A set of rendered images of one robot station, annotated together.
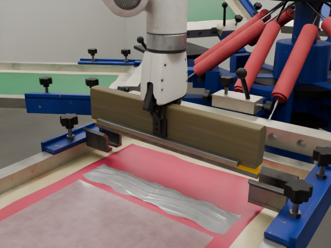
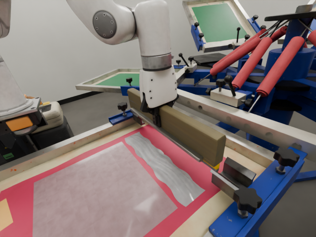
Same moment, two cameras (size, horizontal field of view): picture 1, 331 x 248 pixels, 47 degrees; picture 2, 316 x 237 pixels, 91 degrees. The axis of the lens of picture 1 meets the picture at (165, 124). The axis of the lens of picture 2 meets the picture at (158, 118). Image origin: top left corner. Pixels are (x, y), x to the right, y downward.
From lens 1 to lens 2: 0.36 m
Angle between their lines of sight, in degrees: 22
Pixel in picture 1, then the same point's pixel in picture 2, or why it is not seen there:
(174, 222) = (156, 186)
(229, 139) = (195, 139)
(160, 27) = (145, 50)
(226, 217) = (193, 191)
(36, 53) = not seen: hidden behind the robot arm
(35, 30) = not seen: hidden behind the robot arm
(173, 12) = (153, 37)
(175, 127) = (164, 122)
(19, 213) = (82, 161)
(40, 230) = (83, 176)
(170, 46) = (154, 65)
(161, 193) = (159, 159)
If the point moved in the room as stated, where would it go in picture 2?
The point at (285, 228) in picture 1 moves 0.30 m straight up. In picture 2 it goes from (229, 227) to (271, 56)
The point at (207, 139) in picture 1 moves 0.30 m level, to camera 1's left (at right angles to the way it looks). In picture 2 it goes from (182, 136) to (88, 124)
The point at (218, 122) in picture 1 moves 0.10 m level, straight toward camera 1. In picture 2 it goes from (188, 126) to (170, 155)
